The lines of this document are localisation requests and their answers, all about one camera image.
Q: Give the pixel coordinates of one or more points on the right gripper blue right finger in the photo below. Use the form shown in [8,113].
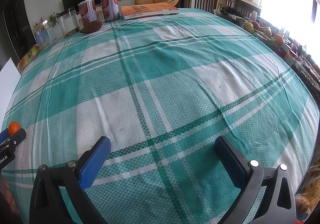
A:
[233,161]

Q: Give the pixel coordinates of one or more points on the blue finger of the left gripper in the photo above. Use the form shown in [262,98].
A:
[4,135]
[8,146]

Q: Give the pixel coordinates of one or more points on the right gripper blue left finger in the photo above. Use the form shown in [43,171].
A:
[91,162]

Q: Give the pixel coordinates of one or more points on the orange tangerine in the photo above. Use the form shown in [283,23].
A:
[13,128]

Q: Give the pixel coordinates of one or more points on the person's left hand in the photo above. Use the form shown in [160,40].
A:
[9,198]

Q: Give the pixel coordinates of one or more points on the white cardboard box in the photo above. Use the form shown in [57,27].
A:
[9,78]

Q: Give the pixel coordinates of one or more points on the fruit print pouch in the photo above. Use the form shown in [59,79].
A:
[29,56]

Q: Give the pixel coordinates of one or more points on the teal white plaid tablecloth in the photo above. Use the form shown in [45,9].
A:
[162,89]

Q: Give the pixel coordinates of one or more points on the glass jar gold lid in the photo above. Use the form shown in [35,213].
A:
[45,35]

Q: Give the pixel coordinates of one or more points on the small plant with red flowers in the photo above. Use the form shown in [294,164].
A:
[52,19]

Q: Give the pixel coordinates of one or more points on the far sweet potato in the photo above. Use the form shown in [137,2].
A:
[92,26]

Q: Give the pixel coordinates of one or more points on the left printed tin can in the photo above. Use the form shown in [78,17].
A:
[87,11]

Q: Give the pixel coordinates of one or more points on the printed tin can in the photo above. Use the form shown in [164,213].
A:
[87,11]
[110,10]

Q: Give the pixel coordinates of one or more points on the orange book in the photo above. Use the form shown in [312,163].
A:
[148,10]

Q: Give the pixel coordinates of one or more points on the cluttered wooden side table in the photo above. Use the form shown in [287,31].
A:
[243,14]

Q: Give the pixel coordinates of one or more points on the right printed tin can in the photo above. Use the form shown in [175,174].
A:
[110,10]

